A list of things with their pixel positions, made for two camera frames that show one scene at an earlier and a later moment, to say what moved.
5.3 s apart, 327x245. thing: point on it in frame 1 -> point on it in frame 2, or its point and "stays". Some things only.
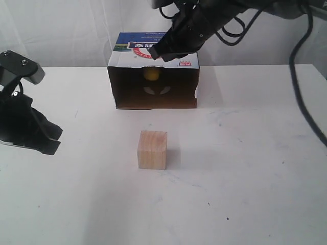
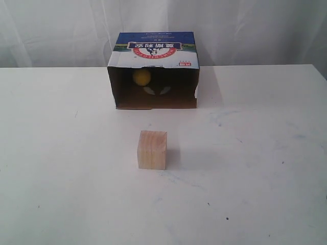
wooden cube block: [152, 149] stays
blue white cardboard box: [176, 88] stays
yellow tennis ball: [151, 74] -> [141, 77]
